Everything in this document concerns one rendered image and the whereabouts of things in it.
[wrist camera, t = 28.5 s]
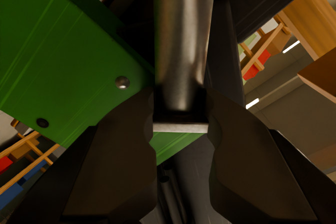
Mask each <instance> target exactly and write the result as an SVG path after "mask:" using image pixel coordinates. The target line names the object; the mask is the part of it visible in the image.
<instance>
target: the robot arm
mask: <svg viewBox="0 0 336 224"><path fill-rule="evenodd" d="M200 106H201V113H204V115H205V116H206V117H207V119H208V121H209V124H208V130H207V138H208V139H209V140H210V142H211V143H212V145H213V146H214V149H215V151H214V153H213V159H212V164H211V169H210V174H209V180H208V183H209V196H210V204H211V206H212V208H213V209H214V210H215V211H216V212H217V213H219V214H220V215H221V216H223V217H224V218H225V219H227V220H228V221H229V222H231V223H232V224H336V184H335V183H334V182H333V181H332V180H331V179H330V178H329V177H328V176H327V175H326V174H324V173H323V172H322V171H321V170H320V169H319V168H318V167H317V166H316V165H315V164H314V163H313V162H312V161H310V160H309V159H308V158H307V157H306V156H305V155H304V154H303V153H302V152H301V151H300V150H299V149H297V148H296V147H295V146H294V145H293V144H292V143H291V142H290V141H289V140H288V139H287V138H286V137H285V136H283V135H282V134H281V133H280V132H279V131H278V130H277V129H269V128H268V127H267V126H266V125H265V124H264V123H263V122H262V121H261V120H259V119H258V118H257V117H256V116H255V115H254V114H253V113H251V112H250V111H249V110H247V109H246V108H244V107H243V106H241V105H240V104H238V103H237V102H235V101H233V100H232V99H230V98H228V97H227V96H225V95H224V94H222V93H220V92H219V91H217V90H215V89H214V88H211V87H205V88H203V89H202V97H201V105H200ZM154 112H157V101H156V87H151V86H148V87H145V88H144V89H142V90H141V91H139V92H138V93H136V94H134V95H133V96H131V97H130V98H128V99H127V100H125V101H124V102H122V103H121V104H119V105H118V106H116V107H115V108H113V109H112V110H111V111H110V112H108V113H107V114H106V115H105V116H104V117H103V118H102V119H101V120H100V121H99V122H98V123H97V124H96V126H88V127H87V129H86V130H85V131H84V132H83V133H82V134H81V135H80V136H79V137H78V138H77V139H76V140H75V141H74V142H73V143H72V144H71V145H70V146H69V147H68V148H67V149H66V150H65V151H64V152H63V153H62V154H61V156H60V157H59V158H58V159H57V160H56V161H55V162H54V163H53V164H52V165H51V166H50V167H49V168H48V169H47V170H46V171H45V172H44V173H43V174H42V175H41V176H40V177H39V179H38V180H37V181H36V182H35V183H34V184H33V186H32V187H31V188H30V189H29V190H28V192H27V193H26V194H25V195H24V197H23V198H22V199H21V201H20V202H19V204H18V205H17V206H16V208H15V209H14V211H13V212H12V214H11V215H10V217H9V219H8V220H7V222H6V223H5V224H142V223H141V222H140V220H141V219H142V218H143V217H145V216H146V215H147V214H149V213H150V212H151V211H152V210H153V209H154V208H155V207H156V205H157V202H158V189H157V158H156V151H155V150H154V148H153V147H152V146H151V145H150V144H149V142H150V140H151V139H152V138H153V114H154Z"/></svg>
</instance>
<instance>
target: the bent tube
mask: <svg viewBox="0 0 336 224"><path fill-rule="evenodd" d="M213 2H214V0H153V15H154V66H155V88H156V112H154V114H153V115H152V120H153V132H178V133H208V126H209V121H208V119H207V117H206V116H205V115H204V113H201V100H202V92H203V85H204V77H205V69H206V60H207V52H208V44H209V35H210V27H211V19H212V11H213Z"/></svg>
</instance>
